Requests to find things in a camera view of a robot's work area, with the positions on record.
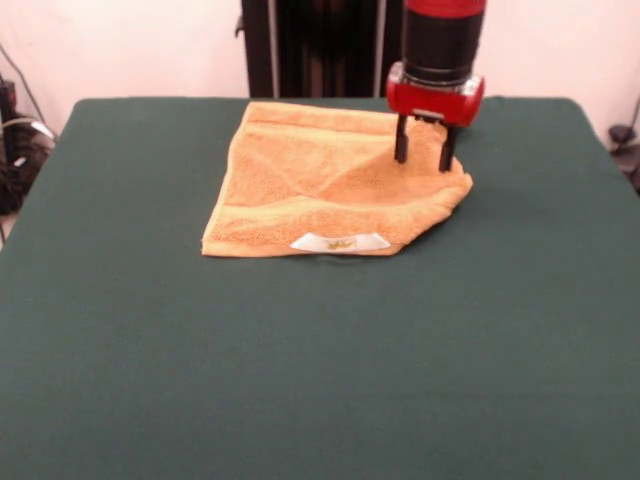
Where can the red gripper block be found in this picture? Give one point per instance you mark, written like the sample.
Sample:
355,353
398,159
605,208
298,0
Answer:
435,102

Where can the orange-tan terry towel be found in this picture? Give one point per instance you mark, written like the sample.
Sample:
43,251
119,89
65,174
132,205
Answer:
300,190

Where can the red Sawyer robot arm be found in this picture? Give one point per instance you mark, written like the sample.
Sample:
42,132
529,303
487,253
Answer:
442,40

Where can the black plug adapter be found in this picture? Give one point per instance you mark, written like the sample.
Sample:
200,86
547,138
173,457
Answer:
620,134

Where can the dark green table cloth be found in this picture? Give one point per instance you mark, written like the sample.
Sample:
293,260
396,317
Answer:
200,350

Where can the black wall plug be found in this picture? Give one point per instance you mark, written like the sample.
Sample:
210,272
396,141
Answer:
7,95

